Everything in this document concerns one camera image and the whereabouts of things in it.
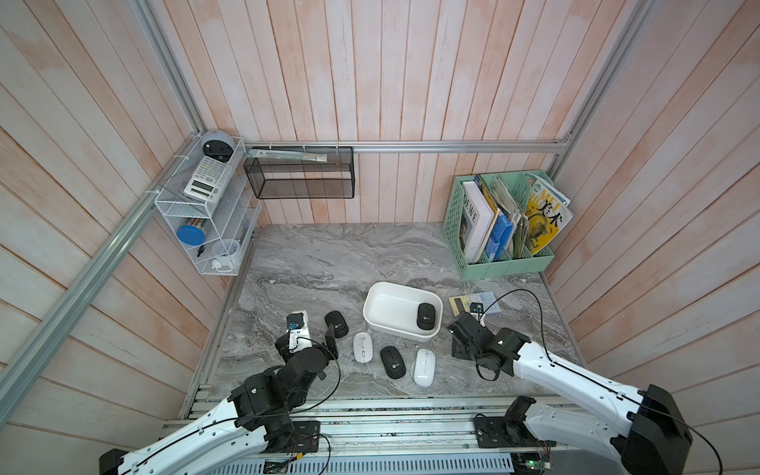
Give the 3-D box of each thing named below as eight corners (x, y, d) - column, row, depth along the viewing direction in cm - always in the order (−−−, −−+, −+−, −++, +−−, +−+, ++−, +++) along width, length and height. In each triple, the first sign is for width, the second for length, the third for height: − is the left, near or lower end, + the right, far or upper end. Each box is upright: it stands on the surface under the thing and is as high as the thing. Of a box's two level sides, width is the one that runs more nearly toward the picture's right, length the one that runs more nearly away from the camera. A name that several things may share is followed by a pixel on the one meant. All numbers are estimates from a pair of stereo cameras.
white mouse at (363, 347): (353, 362, 87) (352, 359, 85) (354, 335, 93) (354, 332, 91) (373, 362, 87) (373, 359, 85) (373, 335, 93) (373, 331, 91)
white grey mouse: (412, 387, 83) (413, 384, 81) (409, 352, 90) (410, 348, 88) (438, 387, 83) (439, 384, 81) (433, 352, 90) (434, 348, 88)
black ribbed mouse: (390, 382, 84) (390, 379, 82) (378, 352, 89) (378, 349, 87) (407, 374, 85) (408, 372, 83) (394, 346, 90) (395, 343, 89)
